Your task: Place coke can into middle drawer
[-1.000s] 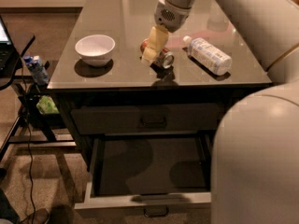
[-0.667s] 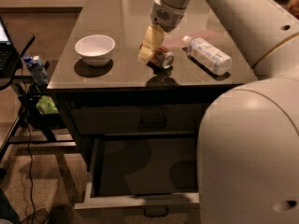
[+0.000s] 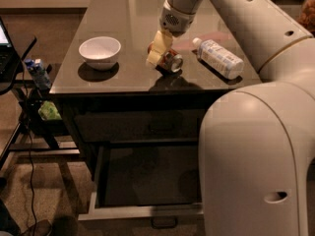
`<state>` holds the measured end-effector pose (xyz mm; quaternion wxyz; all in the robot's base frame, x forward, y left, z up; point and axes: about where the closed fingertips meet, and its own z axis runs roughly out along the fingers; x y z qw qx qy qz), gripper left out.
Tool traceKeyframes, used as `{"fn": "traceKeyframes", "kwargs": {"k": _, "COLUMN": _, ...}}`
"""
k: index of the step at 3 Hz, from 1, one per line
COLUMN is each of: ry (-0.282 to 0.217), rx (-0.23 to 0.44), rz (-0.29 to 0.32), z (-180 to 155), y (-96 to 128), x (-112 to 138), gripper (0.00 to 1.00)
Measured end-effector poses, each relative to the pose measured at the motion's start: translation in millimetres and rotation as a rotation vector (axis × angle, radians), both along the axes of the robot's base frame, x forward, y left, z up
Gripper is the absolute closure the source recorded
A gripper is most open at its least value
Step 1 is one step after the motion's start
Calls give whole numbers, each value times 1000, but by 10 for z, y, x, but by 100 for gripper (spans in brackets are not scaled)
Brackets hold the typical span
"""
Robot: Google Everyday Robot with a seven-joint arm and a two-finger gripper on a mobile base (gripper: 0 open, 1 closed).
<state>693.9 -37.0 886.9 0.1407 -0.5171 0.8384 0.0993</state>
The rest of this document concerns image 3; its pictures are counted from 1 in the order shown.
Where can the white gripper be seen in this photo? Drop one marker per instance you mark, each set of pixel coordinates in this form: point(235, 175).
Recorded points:
point(176, 21)

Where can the red coke can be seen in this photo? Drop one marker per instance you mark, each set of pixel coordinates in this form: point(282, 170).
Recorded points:
point(171, 62)

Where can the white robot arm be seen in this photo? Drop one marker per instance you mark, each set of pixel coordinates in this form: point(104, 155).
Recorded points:
point(256, 143)

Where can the closed top drawer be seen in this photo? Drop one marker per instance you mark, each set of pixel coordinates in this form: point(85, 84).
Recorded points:
point(140, 125)

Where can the dark drawer cabinet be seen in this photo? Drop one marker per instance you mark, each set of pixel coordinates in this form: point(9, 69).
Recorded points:
point(132, 86)

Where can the open middle drawer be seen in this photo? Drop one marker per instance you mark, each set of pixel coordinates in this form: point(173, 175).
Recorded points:
point(158, 186)

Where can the white ceramic bowl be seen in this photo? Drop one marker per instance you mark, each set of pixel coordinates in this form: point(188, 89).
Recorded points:
point(100, 53)

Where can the white plastic bottle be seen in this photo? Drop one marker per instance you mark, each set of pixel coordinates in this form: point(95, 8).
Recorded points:
point(220, 59)

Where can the blue water bottle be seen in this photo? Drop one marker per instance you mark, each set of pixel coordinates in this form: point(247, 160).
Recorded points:
point(38, 73)

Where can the green snack bag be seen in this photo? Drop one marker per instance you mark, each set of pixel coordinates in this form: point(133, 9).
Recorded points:
point(48, 111)

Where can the snack jar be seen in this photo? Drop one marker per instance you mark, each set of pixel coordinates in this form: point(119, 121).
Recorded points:
point(307, 15)

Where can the black laptop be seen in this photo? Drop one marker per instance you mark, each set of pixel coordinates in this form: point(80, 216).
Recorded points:
point(8, 53)

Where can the black side stand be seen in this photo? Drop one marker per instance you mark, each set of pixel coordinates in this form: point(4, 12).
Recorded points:
point(31, 132)

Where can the brown shoe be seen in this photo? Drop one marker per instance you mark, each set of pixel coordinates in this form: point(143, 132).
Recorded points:
point(41, 228)

